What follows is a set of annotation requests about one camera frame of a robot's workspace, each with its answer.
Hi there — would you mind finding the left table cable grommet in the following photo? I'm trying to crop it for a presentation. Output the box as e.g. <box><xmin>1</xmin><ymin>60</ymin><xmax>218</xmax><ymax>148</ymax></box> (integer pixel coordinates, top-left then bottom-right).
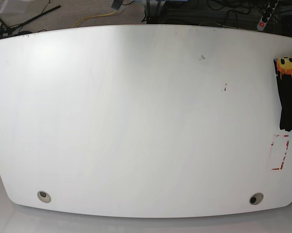
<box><xmin>37</xmin><ymin>191</ymin><xmax>51</xmax><ymax>203</ymax></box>

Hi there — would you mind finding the red tape rectangle marking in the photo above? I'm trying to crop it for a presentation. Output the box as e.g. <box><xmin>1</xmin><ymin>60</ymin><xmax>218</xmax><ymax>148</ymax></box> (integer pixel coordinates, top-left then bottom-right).
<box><xmin>268</xmin><ymin>134</ymin><xmax>289</xmax><ymax>170</ymax></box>

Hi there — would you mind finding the table cable grommet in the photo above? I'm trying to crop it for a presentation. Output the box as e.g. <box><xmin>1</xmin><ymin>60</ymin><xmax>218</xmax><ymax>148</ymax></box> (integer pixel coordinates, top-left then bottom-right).
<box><xmin>37</xmin><ymin>191</ymin><xmax>51</xmax><ymax>203</ymax></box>
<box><xmin>249</xmin><ymin>193</ymin><xmax>264</xmax><ymax>205</ymax></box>

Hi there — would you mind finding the clear plastic storage box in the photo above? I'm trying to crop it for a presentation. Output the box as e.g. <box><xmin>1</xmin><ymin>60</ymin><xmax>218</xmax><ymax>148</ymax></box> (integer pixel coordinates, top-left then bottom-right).
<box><xmin>0</xmin><ymin>0</ymin><xmax>30</xmax><ymax>14</ymax></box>

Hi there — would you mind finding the black tripod stand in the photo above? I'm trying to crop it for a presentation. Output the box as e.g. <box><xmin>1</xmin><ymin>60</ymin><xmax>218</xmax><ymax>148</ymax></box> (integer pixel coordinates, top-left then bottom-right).
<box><xmin>0</xmin><ymin>5</ymin><xmax>61</xmax><ymax>40</ymax></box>

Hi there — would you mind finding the right table cable grommet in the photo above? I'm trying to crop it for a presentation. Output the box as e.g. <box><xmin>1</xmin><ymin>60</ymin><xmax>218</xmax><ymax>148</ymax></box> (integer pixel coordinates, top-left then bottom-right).
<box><xmin>249</xmin><ymin>193</ymin><xmax>264</xmax><ymax>205</ymax></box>

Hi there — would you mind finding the white power strip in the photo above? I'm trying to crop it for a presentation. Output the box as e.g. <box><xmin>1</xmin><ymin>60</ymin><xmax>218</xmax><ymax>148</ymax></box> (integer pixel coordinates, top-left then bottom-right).
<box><xmin>257</xmin><ymin>0</ymin><xmax>279</xmax><ymax>32</ymax></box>

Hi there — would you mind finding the yellow cable on floor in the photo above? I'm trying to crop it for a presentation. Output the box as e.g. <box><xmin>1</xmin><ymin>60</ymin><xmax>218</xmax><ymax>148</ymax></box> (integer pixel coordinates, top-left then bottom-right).
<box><xmin>72</xmin><ymin>9</ymin><xmax>118</xmax><ymax>29</ymax></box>

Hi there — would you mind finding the black T-shirt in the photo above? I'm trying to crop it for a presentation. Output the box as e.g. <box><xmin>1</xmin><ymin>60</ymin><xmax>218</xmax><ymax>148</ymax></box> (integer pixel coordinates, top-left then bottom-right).
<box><xmin>274</xmin><ymin>56</ymin><xmax>292</xmax><ymax>132</ymax></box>

